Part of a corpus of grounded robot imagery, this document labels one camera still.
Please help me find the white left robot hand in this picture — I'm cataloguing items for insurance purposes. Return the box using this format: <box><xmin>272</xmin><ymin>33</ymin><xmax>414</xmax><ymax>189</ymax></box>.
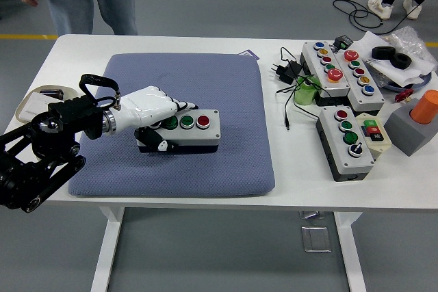
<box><xmin>112</xmin><ymin>85</ymin><xmax>200</xmax><ymax>153</ymax></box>

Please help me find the black power adapter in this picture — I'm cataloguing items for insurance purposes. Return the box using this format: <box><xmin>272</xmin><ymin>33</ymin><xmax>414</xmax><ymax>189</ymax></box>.
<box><xmin>272</xmin><ymin>59</ymin><xmax>304</xmax><ymax>85</ymax></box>

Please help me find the blue round plate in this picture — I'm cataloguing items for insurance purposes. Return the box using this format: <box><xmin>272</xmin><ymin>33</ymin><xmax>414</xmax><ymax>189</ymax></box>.
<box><xmin>376</xmin><ymin>71</ymin><xmax>435</xmax><ymax>93</ymax></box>

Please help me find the five-button box, red mushroom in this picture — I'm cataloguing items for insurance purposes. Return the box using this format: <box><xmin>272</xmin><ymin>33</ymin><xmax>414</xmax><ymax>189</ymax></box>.
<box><xmin>333</xmin><ymin>49</ymin><xmax>387</xmax><ymax>118</ymax></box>

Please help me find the beige three-key switch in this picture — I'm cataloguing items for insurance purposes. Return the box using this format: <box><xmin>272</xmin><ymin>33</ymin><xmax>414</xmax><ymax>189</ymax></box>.
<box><xmin>354</xmin><ymin>112</ymin><xmax>392</xmax><ymax>161</ymax></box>

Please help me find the black adapter cord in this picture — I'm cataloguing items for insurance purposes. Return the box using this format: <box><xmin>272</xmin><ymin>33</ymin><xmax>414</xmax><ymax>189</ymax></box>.
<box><xmin>275</xmin><ymin>47</ymin><xmax>322</xmax><ymax>132</ymax></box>

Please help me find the black terminal module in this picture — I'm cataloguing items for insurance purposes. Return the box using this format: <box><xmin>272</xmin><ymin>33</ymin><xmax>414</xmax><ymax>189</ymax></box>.
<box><xmin>333</xmin><ymin>34</ymin><xmax>355</xmax><ymax>50</ymax></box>

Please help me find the five-button box, yellow-ringed stop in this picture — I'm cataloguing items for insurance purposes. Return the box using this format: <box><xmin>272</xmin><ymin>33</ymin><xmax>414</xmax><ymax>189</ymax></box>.
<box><xmin>300</xmin><ymin>40</ymin><xmax>352</xmax><ymax>107</ymax></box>

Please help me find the grey block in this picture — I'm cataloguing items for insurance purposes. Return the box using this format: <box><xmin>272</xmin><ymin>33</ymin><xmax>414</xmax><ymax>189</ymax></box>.
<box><xmin>383</xmin><ymin>96</ymin><xmax>437</xmax><ymax>158</ymax></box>

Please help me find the white paper sheet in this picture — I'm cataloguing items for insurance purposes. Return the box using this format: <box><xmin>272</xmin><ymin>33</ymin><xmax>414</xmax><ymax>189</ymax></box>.
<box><xmin>348</xmin><ymin>30</ymin><xmax>438</xmax><ymax>88</ymax></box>

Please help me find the white flat card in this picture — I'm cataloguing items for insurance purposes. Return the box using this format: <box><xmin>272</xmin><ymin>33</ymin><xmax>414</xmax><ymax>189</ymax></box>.
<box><xmin>19</xmin><ymin>92</ymin><xmax>59</xmax><ymax>118</ymax></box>

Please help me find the white table leg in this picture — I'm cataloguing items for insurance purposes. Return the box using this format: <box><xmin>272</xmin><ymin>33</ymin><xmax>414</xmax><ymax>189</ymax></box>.
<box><xmin>333</xmin><ymin>211</ymin><xmax>367</xmax><ymax>292</ymax></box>
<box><xmin>90</xmin><ymin>207</ymin><xmax>126</xmax><ymax>292</ymax></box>

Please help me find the metal floor socket plate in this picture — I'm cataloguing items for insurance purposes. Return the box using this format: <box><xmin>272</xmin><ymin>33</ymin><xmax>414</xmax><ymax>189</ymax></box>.
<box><xmin>300</xmin><ymin>225</ymin><xmax>333</xmax><ymax>253</ymax></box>

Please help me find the clear bubble wrap bag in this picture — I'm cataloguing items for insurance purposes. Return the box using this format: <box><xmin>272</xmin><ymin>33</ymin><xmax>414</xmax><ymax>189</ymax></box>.
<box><xmin>386</xmin><ymin>25</ymin><xmax>437</xmax><ymax>64</ymax></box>

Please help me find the orange cylinder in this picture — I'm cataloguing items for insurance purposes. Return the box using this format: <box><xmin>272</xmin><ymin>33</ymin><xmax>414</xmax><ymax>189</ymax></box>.
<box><xmin>410</xmin><ymin>89</ymin><xmax>438</xmax><ymax>125</ymax></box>

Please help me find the small red part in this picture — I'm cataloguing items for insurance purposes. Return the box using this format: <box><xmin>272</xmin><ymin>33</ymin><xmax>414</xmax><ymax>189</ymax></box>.
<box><xmin>393</xmin><ymin>89</ymin><xmax>415</xmax><ymax>103</ymax></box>

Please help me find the green cylinder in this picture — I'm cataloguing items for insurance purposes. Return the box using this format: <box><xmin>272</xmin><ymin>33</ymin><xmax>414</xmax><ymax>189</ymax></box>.
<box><xmin>294</xmin><ymin>75</ymin><xmax>322</xmax><ymax>106</ymax></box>

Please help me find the black foam ring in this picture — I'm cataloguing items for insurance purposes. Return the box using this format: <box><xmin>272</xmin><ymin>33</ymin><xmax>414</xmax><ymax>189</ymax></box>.
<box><xmin>390</xmin><ymin>53</ymin><xmax>413</xmax><ymax>69</ymax></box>
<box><xmin>371</xmin><ymin>46</ymin><xmax>398</xmax><ymax>61</ymax></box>

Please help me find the three-button grey control box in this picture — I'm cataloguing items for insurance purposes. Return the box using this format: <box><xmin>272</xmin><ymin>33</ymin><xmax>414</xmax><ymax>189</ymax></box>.
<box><xmin>136</xmin><ymin>109</ymin><xmax>222</xmax><ymax>155</ymax></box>

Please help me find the small metal floor plate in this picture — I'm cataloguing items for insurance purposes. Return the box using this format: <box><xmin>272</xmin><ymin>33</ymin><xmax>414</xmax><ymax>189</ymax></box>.
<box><xmin>299</xmin><ymin>210</ymin><xmax>326</xmax><ymax>220</ymax></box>

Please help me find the beige oval tray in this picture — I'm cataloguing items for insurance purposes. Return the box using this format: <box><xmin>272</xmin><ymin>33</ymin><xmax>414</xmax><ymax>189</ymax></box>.
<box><xmin>15</xmin><ymin>84</ymin><xmax>79</xmax><ymax>124</ymax></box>

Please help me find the blue-grey woven mat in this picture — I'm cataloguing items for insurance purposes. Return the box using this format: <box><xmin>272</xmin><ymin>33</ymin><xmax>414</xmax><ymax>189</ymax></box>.
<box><xmin>67</xmin><ymin>53</ymin><xmax>277</xmax><ymax>199</ymax></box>

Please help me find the four-button grey control box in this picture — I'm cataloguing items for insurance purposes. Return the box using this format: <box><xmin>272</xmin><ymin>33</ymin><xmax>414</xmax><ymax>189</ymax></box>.
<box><xmin>315</xmin><ymin>105</ymin><xmax>376</xmax><ymax>183</ymax></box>

